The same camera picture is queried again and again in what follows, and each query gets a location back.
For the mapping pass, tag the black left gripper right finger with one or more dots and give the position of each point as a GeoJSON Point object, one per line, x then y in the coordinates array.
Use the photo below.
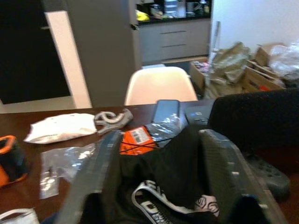
{"type": "Point", "coordinates": [229, 177]}

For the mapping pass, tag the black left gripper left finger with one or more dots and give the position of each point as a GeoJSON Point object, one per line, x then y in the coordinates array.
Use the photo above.
{"type": "Point", "coordinates": [93, 168]}

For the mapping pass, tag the black shorts white waistband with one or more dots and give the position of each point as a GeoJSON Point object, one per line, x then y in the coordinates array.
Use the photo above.
{"type": "Point", "coordinates": [172, 163]}

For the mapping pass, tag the clear zip plastic bag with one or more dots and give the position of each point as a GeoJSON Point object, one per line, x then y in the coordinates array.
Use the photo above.
{"type": "Point", "coordinates": [60, 161]}

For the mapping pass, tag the grey game controller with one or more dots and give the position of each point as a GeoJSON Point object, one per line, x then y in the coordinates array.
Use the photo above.
{"type": "Point", "coordinates": [268, 172]}

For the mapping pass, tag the grey printed plastic part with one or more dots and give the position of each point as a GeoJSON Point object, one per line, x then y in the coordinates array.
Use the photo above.
{"type": "Point", "coordinates": [112, 122]}

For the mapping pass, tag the orange label plastic package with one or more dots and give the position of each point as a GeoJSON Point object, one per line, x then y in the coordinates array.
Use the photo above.
{"type": "Point", "coordinates": [135, 140]}

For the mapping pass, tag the white paper pouch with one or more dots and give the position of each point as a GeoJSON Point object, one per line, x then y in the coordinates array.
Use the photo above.
{"type": "Point", "coordinates": [60, 128]}

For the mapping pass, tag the black device blue button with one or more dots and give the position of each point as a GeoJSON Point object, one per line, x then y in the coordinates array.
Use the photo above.
{"type": "Point", "coordinates": [198, 114]}

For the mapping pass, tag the orange black device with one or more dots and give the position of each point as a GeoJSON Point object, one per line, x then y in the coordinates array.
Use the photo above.
{"type": "Point", "coordinates": [11, 161]}

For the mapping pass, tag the white curved object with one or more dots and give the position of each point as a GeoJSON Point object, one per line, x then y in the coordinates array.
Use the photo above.
{"type": "Point", "coordinates": [16, 217]}

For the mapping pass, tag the black smartphone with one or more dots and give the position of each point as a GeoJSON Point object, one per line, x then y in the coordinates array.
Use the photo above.
{"type": "Point", "coordinates": [165, 109]}

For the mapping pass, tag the brown cardboard box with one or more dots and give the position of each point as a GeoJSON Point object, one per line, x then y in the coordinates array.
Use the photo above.
{"type": "Point", "coordinates": [257, 81]}

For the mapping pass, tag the cardboard box colourful contents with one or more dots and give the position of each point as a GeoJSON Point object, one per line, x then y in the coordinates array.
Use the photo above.
{"type": "Point", "coordinates": [197, 77]}

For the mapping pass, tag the white plastic chair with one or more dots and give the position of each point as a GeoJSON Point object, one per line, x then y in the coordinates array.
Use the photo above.
{"type": "Point", "coordinates": [161, 86]}

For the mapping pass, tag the grey door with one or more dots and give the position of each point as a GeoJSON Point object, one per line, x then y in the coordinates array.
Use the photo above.
{"type": "Point", "coordinates": [105, 58]}

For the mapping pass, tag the crumpled brown paper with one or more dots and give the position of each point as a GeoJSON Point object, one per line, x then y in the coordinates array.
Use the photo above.
{"type": "Point", "coordinates": [229, 63]}

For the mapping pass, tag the clear plastic sheet bundle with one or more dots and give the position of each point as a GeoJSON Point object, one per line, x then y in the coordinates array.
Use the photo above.
{"type": "Point", "coordinates": [285, 58]}

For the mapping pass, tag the grey kitchen drawer cabinet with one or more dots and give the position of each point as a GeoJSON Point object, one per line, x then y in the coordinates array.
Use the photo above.
{"type": "Point", "coordinates": [172, 39]}

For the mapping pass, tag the yellow bag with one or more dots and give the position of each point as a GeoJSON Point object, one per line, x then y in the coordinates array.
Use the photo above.
{"type": "Point", "coordinates": [142, 16]}

